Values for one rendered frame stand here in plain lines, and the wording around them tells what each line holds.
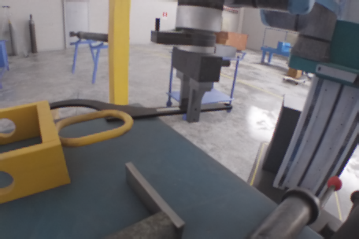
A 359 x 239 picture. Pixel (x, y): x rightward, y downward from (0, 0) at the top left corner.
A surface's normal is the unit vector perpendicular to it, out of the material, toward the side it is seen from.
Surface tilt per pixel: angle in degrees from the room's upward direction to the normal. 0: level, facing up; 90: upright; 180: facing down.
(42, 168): 90
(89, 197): 0
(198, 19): 90
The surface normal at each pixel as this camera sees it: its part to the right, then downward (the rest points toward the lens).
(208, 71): 0.36, 0.45
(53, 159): 0.58, 0.41
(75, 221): 0.07, -0.88
